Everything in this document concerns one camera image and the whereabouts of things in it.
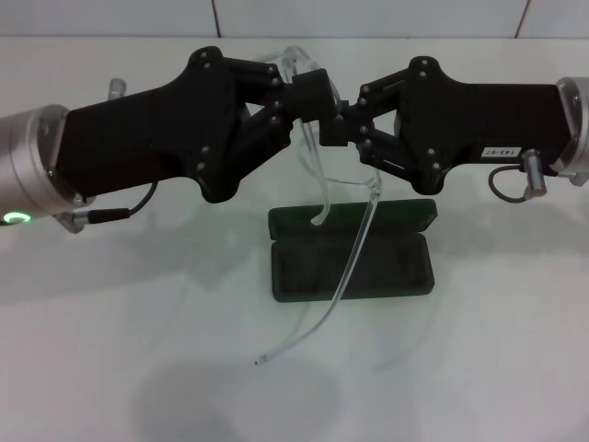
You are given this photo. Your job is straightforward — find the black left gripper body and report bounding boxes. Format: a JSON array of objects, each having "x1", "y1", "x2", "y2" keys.
[{"x1": 54, "y1": 45, "x2": 252, "y2": 204}]

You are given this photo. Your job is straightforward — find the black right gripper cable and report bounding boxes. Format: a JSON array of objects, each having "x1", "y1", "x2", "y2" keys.
[{"x1": 489, "y1": 165, "x2": 530, "y2": 204}]

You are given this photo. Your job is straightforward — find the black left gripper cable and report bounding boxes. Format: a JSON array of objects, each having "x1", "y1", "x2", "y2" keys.
[{"x1": 68, "y1": 181, "x2": 160, "y2": 227}]

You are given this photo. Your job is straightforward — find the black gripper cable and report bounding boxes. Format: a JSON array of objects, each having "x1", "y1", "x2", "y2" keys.
[
  {"x1": 68, "y1": 181, "x2": 160, "y2": 227},
  {"x1": 489, "y1": 165, "x2": 530, "y2": 204}
]

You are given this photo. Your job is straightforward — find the green glasses case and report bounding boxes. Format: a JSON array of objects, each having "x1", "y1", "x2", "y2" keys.
[{"x1": 268, "y1": 198, "x2": 437, "y2": 304}]

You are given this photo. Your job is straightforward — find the clear white glasses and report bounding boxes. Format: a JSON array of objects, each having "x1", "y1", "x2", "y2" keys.
[{"x1": 254, "y1": 44, "x2": 384, "y2": 368}]

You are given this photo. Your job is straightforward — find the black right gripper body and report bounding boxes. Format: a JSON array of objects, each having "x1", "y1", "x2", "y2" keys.
[{"x1": 393, "y1": 55, "x2": 576, "y2": 197}]

